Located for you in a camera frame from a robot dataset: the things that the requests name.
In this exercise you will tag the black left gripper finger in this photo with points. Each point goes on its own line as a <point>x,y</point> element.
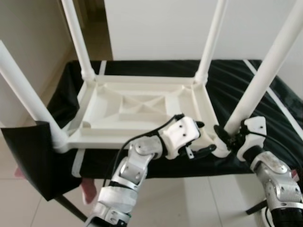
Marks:
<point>203,152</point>
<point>199,124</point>

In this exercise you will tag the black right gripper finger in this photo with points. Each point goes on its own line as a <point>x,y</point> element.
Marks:
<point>220,134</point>

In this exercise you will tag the white plastic table top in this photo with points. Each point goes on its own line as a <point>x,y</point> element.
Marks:
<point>142,104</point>

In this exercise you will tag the white plastic table leg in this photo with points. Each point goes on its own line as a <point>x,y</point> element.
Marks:
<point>28,90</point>
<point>210,42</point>
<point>265,66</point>
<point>78,38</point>

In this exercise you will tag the black metal table leg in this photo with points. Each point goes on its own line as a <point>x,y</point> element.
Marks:
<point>71,209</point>
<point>257,206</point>

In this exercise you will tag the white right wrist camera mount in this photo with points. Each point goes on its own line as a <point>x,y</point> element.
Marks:
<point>253,130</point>

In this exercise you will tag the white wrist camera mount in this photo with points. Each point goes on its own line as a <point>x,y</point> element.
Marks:
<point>182,132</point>
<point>253,130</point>

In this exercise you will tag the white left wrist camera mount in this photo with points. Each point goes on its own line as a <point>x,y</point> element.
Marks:
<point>182,132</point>

